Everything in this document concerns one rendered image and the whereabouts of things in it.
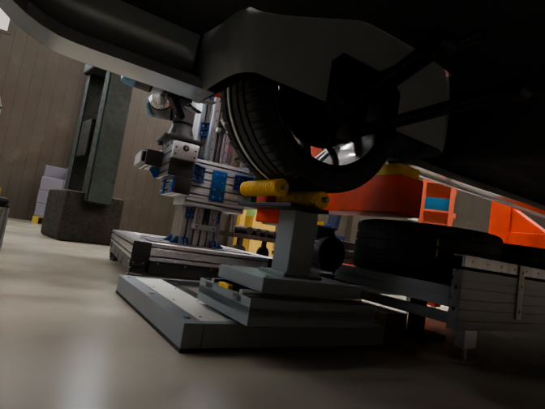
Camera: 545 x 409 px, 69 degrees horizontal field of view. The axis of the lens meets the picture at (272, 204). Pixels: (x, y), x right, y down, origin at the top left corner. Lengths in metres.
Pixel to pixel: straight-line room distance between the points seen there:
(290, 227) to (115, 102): 3.60
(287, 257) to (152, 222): 7.61
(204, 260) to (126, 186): 6.70
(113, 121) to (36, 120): 4.36
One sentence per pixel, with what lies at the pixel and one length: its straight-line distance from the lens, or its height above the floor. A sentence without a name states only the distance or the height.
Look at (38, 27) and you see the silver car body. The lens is 1.18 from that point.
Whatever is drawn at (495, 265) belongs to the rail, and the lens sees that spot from 1.77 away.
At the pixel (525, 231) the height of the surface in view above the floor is 0.69.
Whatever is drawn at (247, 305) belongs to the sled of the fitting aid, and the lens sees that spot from 1.13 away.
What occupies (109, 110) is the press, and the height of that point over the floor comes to 1.43.
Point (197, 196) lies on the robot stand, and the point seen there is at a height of 0.51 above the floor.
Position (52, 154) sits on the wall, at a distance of 8.79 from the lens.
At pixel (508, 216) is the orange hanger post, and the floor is 0.80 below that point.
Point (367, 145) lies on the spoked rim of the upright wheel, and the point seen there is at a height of 0.73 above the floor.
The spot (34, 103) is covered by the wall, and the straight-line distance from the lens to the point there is 8.98.
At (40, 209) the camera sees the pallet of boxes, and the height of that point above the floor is 0.24.
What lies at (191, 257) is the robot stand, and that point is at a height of 0.18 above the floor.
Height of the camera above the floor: 0.33
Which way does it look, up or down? 5 degrees up
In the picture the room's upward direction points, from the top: 9 degrees clockwise
